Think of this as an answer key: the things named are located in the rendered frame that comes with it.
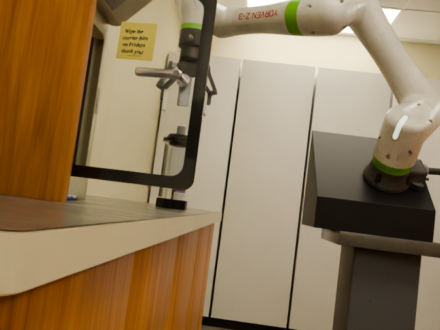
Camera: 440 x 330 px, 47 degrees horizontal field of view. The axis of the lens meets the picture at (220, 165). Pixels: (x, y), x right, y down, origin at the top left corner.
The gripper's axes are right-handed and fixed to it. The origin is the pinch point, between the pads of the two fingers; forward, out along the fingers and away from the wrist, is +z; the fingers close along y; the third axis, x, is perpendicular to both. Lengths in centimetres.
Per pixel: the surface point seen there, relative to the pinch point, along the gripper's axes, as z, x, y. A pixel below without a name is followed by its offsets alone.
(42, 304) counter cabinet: 40, -120, 11
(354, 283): 48, -7, 59
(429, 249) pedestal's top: 35, -12, 78
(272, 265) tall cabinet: 71, 247, 43
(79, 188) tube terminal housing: 30, -39, -17
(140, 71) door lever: 7, -72, 3
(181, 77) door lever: 7, -72, 11
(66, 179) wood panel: 29, -72, -8
